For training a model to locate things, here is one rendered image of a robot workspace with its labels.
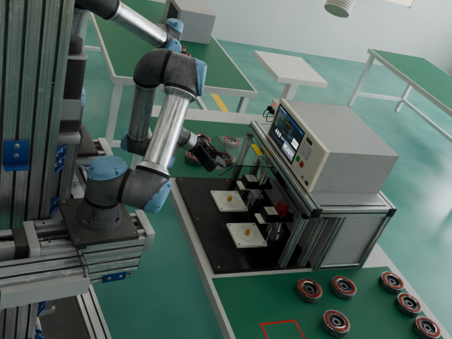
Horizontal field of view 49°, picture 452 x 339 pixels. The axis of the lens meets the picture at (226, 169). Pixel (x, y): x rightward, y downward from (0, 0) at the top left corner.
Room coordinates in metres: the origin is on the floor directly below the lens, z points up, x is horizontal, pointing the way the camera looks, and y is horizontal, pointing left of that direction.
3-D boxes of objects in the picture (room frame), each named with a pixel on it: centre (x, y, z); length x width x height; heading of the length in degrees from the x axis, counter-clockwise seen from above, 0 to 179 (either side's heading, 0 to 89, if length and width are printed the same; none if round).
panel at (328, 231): (2.03, -0.34, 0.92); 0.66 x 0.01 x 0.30; 30
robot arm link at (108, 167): (1.29, 0.35, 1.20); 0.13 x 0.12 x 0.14; 92
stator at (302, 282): (1.59, -0.50, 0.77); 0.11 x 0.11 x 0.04
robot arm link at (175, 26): (2.13, 0.42, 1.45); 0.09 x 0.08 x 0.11; 136
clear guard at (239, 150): (2.02, -0.06, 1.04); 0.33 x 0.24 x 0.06; 120
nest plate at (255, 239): (1.80, -0.19, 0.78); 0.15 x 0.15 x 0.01; 30
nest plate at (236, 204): (2.01, -0.06, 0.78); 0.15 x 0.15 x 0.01; 30
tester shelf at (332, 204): (2.06, -0.40, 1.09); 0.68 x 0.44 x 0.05; 30
